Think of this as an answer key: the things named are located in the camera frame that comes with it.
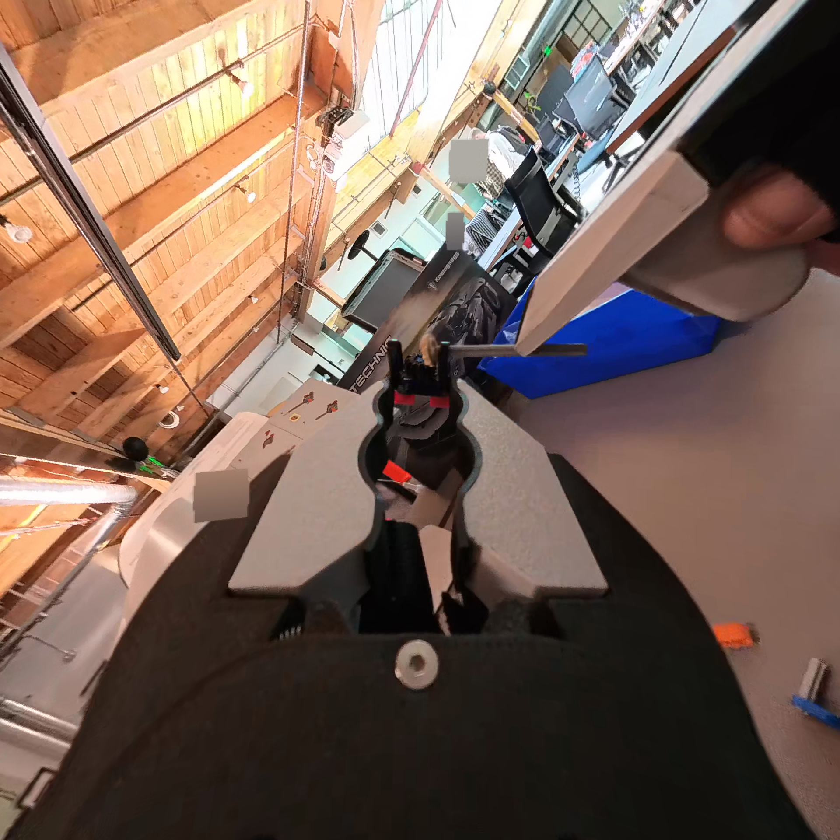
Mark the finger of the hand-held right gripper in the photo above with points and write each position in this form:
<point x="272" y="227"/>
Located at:
<point x="610" y="243"/>

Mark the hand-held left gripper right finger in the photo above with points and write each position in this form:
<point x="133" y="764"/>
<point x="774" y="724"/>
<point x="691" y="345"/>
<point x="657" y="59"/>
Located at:
<point x="525" y="518"/>

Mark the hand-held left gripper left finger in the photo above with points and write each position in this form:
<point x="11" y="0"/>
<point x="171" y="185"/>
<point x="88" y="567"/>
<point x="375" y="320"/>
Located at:
<point x="308" y="518"/>

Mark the grey lego axle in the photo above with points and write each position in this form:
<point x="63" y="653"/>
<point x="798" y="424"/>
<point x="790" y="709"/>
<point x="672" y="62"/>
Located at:
<point x="499" y="350"/>

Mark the black lego assembly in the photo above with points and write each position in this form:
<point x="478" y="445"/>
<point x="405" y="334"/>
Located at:
<point x="417" y="375"/>

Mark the black lego box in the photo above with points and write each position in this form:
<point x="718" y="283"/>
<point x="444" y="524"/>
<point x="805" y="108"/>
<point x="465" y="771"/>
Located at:
<point x="453" y="295"/>

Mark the orange lego piece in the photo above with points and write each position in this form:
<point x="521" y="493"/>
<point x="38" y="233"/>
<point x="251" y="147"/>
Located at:
<point x="732" y="634"/>

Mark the grey lego piece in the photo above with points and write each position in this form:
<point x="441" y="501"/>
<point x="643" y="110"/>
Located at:
<point x="815" y="679"/>

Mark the blue lego piece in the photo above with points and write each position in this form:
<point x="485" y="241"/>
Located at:
<point x="817" y="711"/>

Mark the person's right hand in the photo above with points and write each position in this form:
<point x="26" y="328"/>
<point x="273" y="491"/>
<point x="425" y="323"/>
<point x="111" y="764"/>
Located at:
<point x="781" y="210"/>

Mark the black office chair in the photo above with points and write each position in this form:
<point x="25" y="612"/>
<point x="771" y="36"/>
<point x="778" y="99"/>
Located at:
<point x="541" y="197"/>

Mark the dark grey desk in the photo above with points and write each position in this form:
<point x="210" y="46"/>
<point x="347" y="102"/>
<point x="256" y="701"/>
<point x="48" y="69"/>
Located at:
<point x="682" y="59"/>

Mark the blue plastic bin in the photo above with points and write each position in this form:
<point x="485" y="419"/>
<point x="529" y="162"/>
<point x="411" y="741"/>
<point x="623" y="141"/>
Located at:
<point x="610" y="348"/>

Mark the black monitor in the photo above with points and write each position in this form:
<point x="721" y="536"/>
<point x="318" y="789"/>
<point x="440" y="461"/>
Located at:
<point x="594" y="92"/>

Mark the black round stool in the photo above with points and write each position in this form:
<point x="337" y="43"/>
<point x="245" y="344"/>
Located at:
<point x="361" y="246"/>

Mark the white ceiling device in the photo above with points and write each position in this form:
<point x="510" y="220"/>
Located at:
<point x="351" y="123"/>

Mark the ceiling light bulb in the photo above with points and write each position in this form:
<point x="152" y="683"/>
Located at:
<point x="18" y="232"/>
<point x="247" y="85"/>
<point x="249" y="195"/>

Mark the silver duct pipe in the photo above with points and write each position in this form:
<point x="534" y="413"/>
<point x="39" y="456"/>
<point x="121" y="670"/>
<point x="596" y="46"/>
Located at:
<point x="65" y="491"/>

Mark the black ceiling rail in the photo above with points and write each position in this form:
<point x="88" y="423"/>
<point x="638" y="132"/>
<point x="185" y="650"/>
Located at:
<point x="92" y="210"/>

